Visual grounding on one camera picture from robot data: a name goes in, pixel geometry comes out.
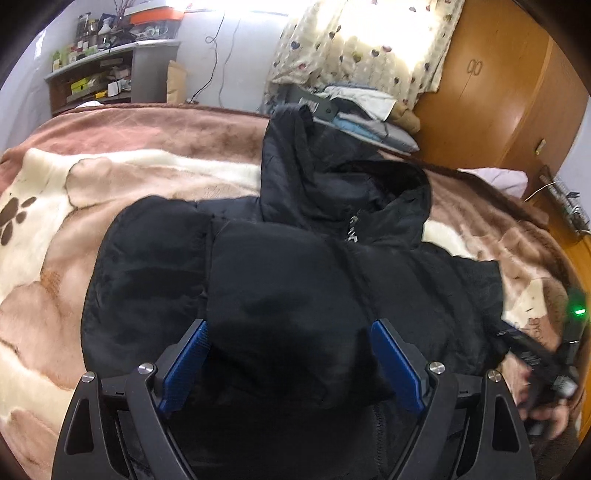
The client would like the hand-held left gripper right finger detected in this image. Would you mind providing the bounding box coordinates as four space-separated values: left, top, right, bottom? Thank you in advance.
370 319 539 480

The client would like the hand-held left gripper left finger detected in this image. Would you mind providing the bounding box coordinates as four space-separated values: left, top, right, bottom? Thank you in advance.
53 319 212 480

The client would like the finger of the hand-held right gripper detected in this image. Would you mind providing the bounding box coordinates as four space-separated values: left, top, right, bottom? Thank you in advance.
496 322 567 371

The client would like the black puffer jacket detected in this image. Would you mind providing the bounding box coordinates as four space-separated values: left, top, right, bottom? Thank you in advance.
81 104 507 480

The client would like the stack of folded clothes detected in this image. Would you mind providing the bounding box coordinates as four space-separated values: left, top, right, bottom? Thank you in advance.
272 83 422 154

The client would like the person's right hand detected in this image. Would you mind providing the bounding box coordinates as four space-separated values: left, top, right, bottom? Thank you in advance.
512 364 579 440

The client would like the paw print plush blanket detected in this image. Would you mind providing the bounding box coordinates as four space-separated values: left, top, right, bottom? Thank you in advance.
0 102 583 480

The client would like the pink cloth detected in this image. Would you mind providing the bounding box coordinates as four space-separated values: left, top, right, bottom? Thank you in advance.
457 167 530 200

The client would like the tan plush toy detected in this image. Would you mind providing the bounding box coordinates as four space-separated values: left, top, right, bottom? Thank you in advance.
392 99 422 134

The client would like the wooden wardrobe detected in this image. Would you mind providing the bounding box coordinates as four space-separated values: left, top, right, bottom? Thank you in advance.
412 0 591 190

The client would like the grey flat device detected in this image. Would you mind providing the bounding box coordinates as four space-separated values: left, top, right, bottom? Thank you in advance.
286 85 339 121

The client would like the brown paper bag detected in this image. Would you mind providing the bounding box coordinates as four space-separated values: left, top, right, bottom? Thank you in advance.
166 60 188 105

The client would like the grey shelf unit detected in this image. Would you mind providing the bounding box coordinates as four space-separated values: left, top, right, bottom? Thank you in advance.
45 39 183 116

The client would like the heart print curtain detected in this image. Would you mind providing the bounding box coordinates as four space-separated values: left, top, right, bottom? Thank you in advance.
269 0 465 96

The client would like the clear plastic bin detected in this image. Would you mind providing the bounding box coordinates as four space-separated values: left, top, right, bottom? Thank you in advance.
130 21 182 41

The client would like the bottles and jars clutter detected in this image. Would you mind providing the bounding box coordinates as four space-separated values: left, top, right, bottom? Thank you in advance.
51 10 134 71

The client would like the metal wire rack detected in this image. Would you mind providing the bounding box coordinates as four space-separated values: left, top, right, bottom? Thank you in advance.
538 168 591 237

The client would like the white wall cable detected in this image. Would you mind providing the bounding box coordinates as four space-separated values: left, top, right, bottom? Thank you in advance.
220 17 243 100

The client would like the black wall cable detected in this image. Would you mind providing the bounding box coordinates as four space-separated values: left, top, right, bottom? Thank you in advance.
187 10 227 105

